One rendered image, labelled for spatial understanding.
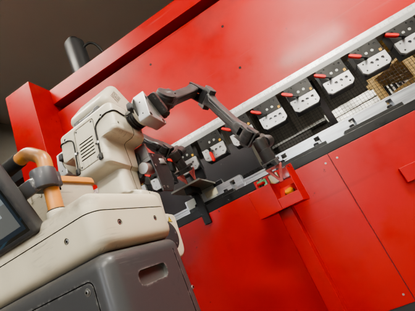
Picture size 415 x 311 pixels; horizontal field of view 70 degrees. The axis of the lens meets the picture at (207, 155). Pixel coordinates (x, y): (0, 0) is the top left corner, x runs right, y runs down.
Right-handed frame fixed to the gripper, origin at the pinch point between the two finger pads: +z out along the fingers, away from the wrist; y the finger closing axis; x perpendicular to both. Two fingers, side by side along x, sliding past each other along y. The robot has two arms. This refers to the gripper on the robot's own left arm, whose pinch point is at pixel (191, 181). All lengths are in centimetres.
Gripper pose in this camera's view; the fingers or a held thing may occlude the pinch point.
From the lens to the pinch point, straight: 169.7
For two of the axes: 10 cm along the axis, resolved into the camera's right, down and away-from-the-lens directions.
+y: -8.5, 4.6, 2.5
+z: 5.1, 8.4, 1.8
